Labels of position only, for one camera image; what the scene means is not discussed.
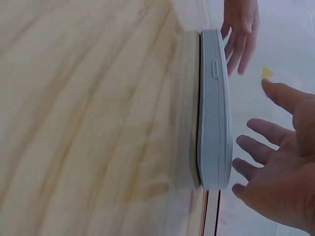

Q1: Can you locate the person's right hand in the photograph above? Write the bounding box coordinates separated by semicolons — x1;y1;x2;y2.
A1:
231;80;315;236

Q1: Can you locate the person's left hand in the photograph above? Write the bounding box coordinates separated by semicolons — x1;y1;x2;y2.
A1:
220;0;260;76

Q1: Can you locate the grey-blue flat case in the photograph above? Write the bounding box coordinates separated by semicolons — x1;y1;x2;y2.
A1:
196;29;233;191

